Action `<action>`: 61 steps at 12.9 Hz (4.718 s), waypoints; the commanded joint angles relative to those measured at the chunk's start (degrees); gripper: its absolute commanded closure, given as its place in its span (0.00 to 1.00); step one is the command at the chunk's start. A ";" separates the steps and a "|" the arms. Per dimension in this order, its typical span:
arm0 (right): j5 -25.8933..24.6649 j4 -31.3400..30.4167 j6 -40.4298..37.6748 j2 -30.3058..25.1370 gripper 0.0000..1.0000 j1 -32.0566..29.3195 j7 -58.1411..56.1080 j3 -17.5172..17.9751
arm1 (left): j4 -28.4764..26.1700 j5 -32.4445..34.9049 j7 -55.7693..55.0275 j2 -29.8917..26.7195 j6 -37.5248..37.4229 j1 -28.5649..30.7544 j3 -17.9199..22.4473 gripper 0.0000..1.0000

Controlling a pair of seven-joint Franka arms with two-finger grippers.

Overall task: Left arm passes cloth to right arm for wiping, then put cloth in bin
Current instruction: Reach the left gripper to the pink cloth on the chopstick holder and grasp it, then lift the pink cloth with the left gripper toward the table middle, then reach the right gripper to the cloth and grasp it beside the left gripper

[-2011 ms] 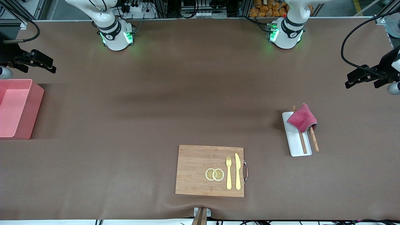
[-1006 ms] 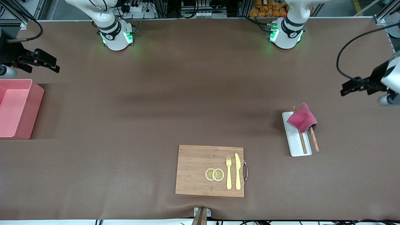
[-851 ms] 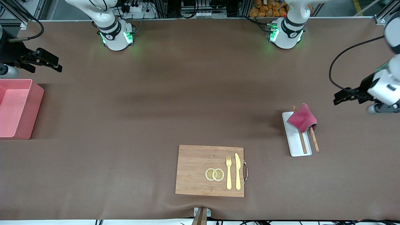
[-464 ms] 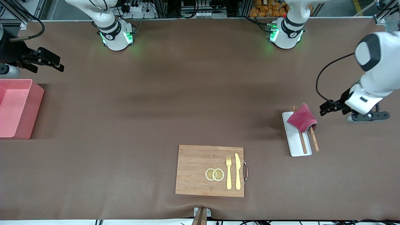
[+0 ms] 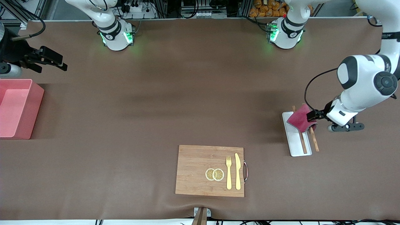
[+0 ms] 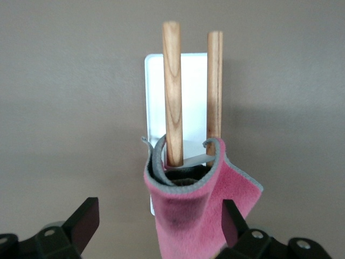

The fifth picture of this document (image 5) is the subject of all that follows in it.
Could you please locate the pink microfibre cloth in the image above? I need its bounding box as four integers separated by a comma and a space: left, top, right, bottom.
287, 104, 318, 132

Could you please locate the white rectangular tray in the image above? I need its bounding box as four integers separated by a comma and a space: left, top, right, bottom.
282, 111, 313, 157

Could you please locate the pink plastic bin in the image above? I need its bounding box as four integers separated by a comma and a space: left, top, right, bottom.
0, 79, 45, 140

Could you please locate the yellow plastic knife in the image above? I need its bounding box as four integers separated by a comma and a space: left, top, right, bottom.
235, 153, 242, 190

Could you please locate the white power strip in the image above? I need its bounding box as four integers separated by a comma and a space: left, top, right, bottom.
120, 0, 157, 19

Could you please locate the yellow plastic fork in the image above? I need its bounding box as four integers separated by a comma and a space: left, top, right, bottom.
226, 155, 232, 190

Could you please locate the orange snack bags pile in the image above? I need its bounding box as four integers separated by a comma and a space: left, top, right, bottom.
249, 0, 288, 18

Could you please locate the bamboo cutting board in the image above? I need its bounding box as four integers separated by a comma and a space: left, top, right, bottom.
175, 145, 249, 198

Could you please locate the grey electronics box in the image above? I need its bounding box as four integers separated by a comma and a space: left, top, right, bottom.
181, 0, 228, 18

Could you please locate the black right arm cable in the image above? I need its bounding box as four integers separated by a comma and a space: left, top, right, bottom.
2, 5, 46, 40

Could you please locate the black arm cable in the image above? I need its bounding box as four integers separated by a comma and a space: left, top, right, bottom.
304, 67, 339, 113
2, 5, 46, 40

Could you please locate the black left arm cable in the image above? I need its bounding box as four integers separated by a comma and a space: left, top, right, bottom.
304, 67, 339, 113

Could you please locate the grey bracket with brown bar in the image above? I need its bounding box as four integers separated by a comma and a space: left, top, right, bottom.
191, 207, 212, 225

